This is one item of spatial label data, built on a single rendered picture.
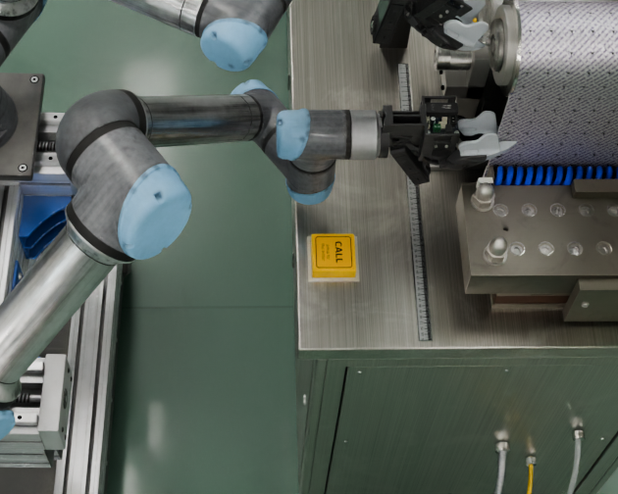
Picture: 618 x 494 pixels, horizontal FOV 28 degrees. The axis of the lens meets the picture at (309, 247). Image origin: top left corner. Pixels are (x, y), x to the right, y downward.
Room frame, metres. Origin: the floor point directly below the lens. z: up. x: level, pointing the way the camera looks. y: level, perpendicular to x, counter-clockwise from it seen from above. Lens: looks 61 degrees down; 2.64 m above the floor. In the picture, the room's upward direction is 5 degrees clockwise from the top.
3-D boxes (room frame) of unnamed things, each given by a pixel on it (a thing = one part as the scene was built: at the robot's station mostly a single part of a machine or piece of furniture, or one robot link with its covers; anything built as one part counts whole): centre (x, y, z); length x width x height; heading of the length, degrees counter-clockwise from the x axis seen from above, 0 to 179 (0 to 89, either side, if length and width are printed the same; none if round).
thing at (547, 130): (1.10, -0.39, 1.11); 0.23 x 0.01 x 0.18; 96
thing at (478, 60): (1.17, -0.21, 1.05); 0.06 x 0.05 x 0.31; 96
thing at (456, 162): (1.05, -0.21, 1.09); 0.09 x 0.05 x 0.02; 95
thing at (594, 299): (0.89, -0.46, 0.97); 0.10 x 0.03 x 0.11; 96
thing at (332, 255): (0.96, -0.04, 0.91); 0.07 x 0.07 x 0.02; 6
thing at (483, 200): (1.01, -0.26, 1.05); 0.04 x 0.04 x 0.04
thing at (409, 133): (1.07, -0.15, 1.12); 0.12 x 0.08 x 0.09; 96
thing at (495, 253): (0.92, -0.28, 1.05); 0.04 x 0.04 x 0.04
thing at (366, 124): (1.06, -0.07, 1.11); 0.08 x 0.05 x 0.08; 6
